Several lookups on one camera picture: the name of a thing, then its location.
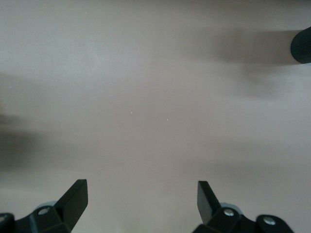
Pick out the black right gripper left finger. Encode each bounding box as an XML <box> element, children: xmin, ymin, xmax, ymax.
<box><xmin>0</xmin><ymin>179</ymin><xmax>88</xmax><ymax>233</ymax></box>

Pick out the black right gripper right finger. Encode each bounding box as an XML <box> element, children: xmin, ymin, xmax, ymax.
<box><xmin>193</xmin><ymin>180</ymin><xmax>294</xmax><ymax>233</ymax></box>

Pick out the black ribbed cylinder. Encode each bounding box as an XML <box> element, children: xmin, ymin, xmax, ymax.
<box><xmin>290</xmin><ymin>26</ymin><xmax>311</xmax><ymax>65</ymax></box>

